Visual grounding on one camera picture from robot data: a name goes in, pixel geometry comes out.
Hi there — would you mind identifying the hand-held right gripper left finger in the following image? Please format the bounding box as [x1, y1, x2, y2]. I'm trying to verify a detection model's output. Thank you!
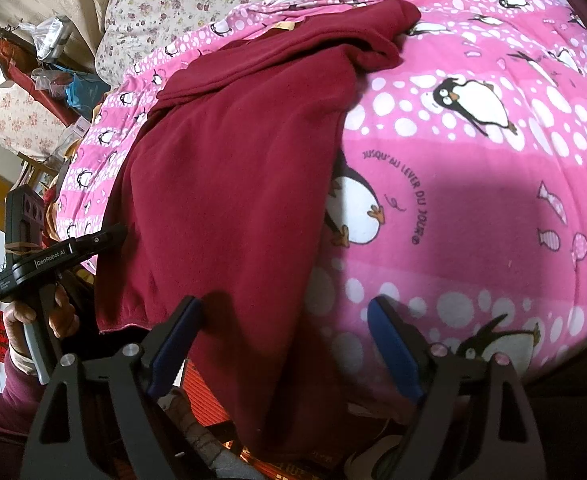
[20, 296, 204, 480]

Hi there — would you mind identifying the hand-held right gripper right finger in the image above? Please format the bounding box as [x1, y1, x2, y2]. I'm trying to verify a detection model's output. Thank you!
[367, 295, 547, 480]

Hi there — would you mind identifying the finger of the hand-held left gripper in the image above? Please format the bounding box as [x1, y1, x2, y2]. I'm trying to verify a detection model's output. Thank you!
[66, 223, 129, 267]

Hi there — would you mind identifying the dark red sweater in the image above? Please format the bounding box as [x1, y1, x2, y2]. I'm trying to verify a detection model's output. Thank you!
[94, 0, 421, 463]

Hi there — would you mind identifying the person's left hand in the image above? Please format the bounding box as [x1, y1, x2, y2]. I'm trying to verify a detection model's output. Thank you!
[3, 282, 81, 361]

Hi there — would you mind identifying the red patterned mat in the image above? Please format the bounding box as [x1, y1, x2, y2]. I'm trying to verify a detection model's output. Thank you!
[173, 360, 337, 480]

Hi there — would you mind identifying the blue plastic bag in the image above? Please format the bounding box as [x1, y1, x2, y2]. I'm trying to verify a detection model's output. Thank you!
[66, 72, 112, 112]

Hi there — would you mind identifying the floral cushion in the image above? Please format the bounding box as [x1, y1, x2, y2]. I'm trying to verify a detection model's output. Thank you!
[0, 52, 70, 161]

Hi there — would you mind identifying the red wooden shelf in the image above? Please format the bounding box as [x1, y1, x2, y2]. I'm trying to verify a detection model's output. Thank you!
[0, 22, 83, 127]

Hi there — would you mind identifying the pink penguin print blanket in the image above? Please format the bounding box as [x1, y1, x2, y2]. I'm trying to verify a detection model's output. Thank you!
[53, 0, 587, 480]

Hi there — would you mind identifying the white plastic bag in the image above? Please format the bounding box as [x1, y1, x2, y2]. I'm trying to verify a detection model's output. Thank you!
[32, 16, 72, 62]

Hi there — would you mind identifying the floral beige quilt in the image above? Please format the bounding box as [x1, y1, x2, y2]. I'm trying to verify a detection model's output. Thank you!
[94, 0, 534, 86]

